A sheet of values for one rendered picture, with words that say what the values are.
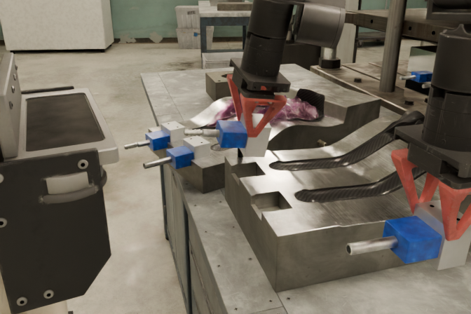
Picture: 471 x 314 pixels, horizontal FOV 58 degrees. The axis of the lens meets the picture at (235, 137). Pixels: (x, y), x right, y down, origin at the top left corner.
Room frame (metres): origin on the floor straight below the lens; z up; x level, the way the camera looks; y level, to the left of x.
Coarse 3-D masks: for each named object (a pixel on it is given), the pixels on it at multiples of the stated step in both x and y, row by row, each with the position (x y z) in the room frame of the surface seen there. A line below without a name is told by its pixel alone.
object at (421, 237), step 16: (416, 208) 0.41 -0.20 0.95; (432, 208) 0.40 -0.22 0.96; (400, 224) 0.39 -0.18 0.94; (416, 224) 0.39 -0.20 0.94; (432, 224) 0.39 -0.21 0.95; (368, 240) 0.37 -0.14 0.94; (384, 240) 0.37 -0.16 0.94; (400, 240) 0.37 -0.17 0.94; (416, 240) 0.36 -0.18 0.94; (432, 240) 0.37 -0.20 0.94; (464, 240) 0.37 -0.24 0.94; (400, 256) 0.37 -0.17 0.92; (416, 256) 0.36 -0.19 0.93; (432, 256) 0.37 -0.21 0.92; (448, 256) 0.37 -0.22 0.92; (464, 256) 0.38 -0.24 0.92
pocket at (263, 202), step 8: (272, 192) 0.56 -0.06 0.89; (256, 200) 0.56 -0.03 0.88; (264, 200) 0.56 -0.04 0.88; (272, 200) 0.56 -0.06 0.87; (280, 200) 0.56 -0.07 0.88; (256, 208) 0.54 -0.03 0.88; (264, 208) 0.56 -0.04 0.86; (272, 208) 0.56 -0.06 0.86; (280, 208) 0.56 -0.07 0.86; (288, 208) 0.53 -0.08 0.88
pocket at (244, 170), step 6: (234, 168) 0.66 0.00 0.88; (240, 168) 0.66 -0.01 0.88; (246, 168) 0.67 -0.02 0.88; (252, 168) 0.67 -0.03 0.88; (258, 168) 0.66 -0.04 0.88; (234, 174) 0.65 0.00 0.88; (240, 174) 0.66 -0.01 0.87; (246, 174) 0.67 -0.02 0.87; (252, 174) 0.67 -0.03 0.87; (258, 174) 0.66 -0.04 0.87; (264, 174) 0.63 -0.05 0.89
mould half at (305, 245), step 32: (384, 128) 0.74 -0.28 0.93; (224, 160) 0.70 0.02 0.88; (256, 160) 0.68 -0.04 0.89; (288, 160) 0.69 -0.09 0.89; (384, 160) 0.65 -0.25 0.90; (256, 192) 0.56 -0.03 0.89; (288, 192) 0.56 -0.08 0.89; (416, 192) 0.55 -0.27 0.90; (256, 224) 0.53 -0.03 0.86; (288, 224) 0.48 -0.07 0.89; (320, 224) 0.48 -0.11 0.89; (352, 224) 0.48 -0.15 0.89; (384, 224) 0.49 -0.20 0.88; (256, 256) 0.52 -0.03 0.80; (288, 256) 0.45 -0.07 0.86; (320, 256) 0.47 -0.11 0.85; (352, 256) 0.48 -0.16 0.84; (384, 256) 0.50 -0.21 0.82; (288, 288) 0.45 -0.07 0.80
